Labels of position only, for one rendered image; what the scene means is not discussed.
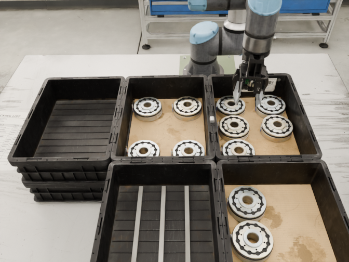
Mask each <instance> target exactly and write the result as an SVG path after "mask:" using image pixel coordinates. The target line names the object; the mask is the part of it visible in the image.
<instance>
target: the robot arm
mask: <svg viewBox="0 0 349 262"><path fill-rule="evenodd" d="M281 5H282V0H188V8H189V10H191V11H202V12H204V11H216V10H228V19H226V20H225V22H224V26H223V27H218V25H217V24H216V23H215V22H212V21H204V22H200V23H198V24H196V25H195V26H193V27H192V29H191V31H190V61H189V64H188V66H187V75H199V74H203V75H206V76H207V77H208V76H209V75H211V74H220V67H219V64H218V61H217V56H231V55H239V56H241V55H242V60H244V61H243V62H242V63H241V64H239V69H236V72H235V73H234V75H233V79H232V84H233V97H234V102H235V104H236V105H238V103H239V97H240V96H241V91H242V90H247V91H253V93H254V94H255V96H256V97H255V107H257V106H258V105H259V104H260V105H261V100H262V98H263V96H264V92H265V89H266V87H267V86H268V84H269V77H268V71H267V70H266V66H265V65H264V58H266V57H268V56H269V54H270V51H271V48H272V44H273V40H276V37H275V36H274V34H275V30H276V26H277V20H278V16H279V11H280V8H281Z"/></svg>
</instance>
